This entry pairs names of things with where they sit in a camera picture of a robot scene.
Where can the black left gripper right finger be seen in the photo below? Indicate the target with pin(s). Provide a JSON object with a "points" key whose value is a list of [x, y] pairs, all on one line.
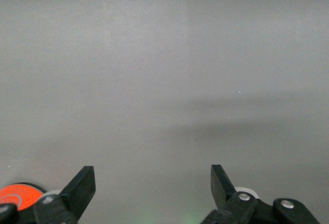
{"points": [[222, 188]]}

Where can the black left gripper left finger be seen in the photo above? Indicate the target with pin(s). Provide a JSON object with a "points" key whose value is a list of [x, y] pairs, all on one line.
{"points": [[77, 193]]}

